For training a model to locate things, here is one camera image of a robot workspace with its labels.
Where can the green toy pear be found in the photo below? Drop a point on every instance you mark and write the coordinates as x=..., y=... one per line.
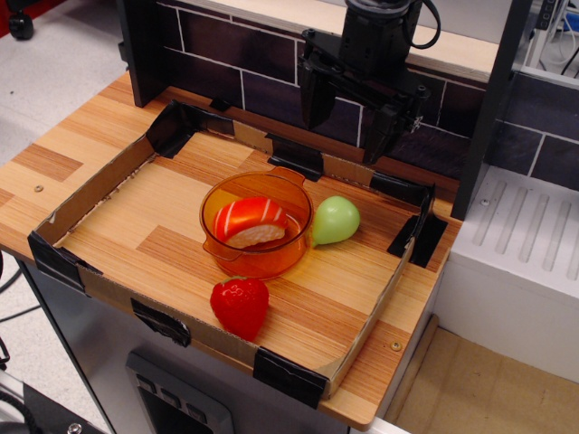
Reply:
x=336, y=219

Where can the grey oven control panel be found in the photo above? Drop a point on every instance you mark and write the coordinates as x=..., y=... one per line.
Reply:
x=174, y=406

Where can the white toy sink drainboard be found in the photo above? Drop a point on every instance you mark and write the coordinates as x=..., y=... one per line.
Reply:
x=511, y=280

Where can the salmon nigiri sushi toy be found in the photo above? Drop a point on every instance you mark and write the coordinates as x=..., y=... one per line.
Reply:
x=250, y=221

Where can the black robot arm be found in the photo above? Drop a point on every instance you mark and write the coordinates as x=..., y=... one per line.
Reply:
x=375, y=6

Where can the red toy strawberry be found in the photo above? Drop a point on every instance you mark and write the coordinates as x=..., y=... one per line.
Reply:
x=241, y=306

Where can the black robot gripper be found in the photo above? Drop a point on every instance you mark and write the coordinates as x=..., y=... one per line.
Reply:
x=365, y=63

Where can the orange transparent plastic pot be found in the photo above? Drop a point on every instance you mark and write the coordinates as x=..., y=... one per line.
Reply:
x=266, y=260

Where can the cardboard fence with black tape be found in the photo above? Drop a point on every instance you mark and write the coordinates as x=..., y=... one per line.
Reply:
x=131, y=237

